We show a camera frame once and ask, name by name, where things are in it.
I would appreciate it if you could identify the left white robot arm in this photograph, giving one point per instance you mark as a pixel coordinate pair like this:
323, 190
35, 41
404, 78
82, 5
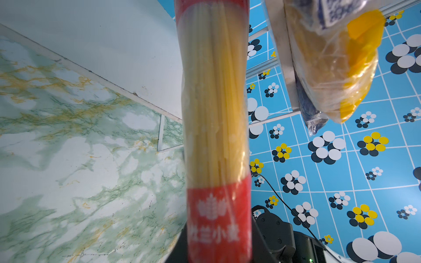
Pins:
275, 241

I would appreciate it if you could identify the yellow Pastatime spaghetti bag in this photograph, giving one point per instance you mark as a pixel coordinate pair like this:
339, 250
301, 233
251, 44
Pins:
365, 36

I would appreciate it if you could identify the clear white-label spaghetti bag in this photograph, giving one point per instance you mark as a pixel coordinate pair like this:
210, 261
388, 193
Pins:
318, 35

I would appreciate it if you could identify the red spaghetti bag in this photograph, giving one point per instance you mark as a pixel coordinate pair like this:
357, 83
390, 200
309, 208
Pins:
213, 40

